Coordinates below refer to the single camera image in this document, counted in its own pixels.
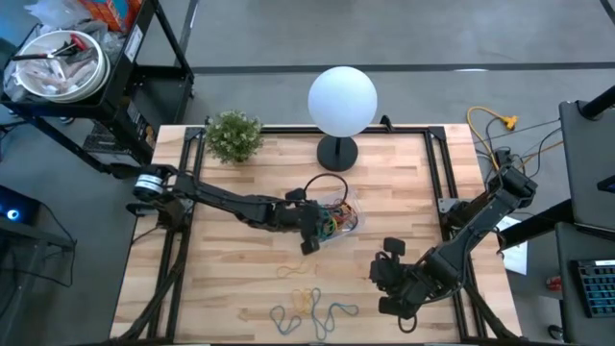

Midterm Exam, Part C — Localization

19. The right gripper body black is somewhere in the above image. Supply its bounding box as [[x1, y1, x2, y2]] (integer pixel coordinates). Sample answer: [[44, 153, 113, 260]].
[[369, 237, 433, 317]]

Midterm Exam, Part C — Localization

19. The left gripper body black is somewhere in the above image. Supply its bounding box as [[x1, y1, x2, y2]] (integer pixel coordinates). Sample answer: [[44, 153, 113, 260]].
[[276, 187, 324, 257]]

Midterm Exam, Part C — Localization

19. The green rubber band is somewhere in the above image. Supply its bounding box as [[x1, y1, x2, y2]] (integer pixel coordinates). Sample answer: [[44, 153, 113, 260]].
[[320, 215, 339, 238]]

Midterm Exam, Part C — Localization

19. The red rubber band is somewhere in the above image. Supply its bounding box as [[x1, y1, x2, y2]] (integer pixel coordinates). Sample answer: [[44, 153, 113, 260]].
[[335, 205, 359, 231]]

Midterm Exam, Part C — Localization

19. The long yellow rubber band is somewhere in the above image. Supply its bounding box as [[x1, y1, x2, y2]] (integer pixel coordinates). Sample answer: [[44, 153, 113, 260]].
[[275, 260, 314, 281]]

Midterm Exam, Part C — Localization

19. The teal rubber band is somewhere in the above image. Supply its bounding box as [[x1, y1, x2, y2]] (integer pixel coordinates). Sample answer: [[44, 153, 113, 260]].
[[326, 301, 361, 337], [308, 286, 337, 342], [267, 304, 304, 336]]

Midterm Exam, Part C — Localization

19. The twisted yellow rubber band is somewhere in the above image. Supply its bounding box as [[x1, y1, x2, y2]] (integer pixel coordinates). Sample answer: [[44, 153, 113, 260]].
[[289, 286, 317, 314]]

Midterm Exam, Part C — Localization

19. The clear plastic bin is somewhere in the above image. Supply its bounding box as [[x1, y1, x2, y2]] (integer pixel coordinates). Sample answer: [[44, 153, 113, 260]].
[[311, 185, 366, 244]]

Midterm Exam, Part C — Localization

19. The potted green plant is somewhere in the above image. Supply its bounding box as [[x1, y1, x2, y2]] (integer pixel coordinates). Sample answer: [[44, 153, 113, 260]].
[[205, 110, 264, 165]]

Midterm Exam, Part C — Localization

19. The white paper sheet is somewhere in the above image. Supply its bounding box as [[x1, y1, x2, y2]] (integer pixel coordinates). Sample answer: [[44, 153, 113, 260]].
[[498, 214, 529, 276]]

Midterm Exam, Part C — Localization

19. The white globe table lamp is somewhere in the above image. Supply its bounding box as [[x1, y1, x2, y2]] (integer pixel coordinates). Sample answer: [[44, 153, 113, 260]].
[[307, 65, 379, 173]]

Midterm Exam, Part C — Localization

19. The black keyboard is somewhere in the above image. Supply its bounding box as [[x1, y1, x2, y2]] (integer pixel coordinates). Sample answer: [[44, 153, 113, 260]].
[[573, 259, 615, 319]]

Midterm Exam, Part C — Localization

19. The black desk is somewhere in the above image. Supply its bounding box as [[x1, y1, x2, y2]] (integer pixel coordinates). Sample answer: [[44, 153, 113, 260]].
[[556, 98, 615, 346]]

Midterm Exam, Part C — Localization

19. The black utility cart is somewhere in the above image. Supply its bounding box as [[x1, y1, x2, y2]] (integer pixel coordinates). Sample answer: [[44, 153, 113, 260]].
[[0, 0, 196, 175]]

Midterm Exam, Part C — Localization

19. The white bowl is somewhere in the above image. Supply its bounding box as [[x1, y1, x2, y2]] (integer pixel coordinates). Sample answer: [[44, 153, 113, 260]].
[[13, 29, 111, 104]]

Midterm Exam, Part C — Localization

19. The orange cardboard box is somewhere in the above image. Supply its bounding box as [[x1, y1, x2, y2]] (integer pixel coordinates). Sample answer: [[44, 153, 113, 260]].
[[79, 0, 119, 23], [105, 0, 144, 34]]

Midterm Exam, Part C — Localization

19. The black computer with blue light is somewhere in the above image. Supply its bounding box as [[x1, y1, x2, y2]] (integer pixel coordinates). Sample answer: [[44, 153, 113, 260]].
[[0, 185, 43, 227]]

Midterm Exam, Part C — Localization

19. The clear plastic bag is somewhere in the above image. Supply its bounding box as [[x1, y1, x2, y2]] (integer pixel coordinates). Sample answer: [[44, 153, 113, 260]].
[[26, 0, 86, 29]]

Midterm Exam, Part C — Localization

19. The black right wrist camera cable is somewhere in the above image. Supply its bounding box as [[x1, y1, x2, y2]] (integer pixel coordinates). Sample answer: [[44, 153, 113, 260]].
[[396, 312, 419, 334]]

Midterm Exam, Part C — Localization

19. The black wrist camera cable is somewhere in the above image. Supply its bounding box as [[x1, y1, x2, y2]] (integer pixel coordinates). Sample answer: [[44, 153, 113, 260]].
[[396, 312, 419, 334], [304, 172, 349, 207]]

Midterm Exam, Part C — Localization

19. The black left wrist camera cable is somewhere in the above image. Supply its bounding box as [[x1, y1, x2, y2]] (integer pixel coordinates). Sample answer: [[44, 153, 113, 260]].
[[304, 172, 349, 207]]

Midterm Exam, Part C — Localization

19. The black aluminium table frame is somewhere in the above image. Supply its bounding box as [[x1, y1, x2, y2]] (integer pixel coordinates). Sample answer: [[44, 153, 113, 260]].
[[143, 125, 518, 343]]

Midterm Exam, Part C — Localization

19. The yellow extension cord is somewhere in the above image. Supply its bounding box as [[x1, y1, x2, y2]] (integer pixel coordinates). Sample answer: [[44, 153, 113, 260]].
[[465, 105, 520, 172]]

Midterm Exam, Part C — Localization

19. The red-handled tool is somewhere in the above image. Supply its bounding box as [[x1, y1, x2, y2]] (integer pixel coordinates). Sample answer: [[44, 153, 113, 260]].
[[12, 32, 91, 62]]

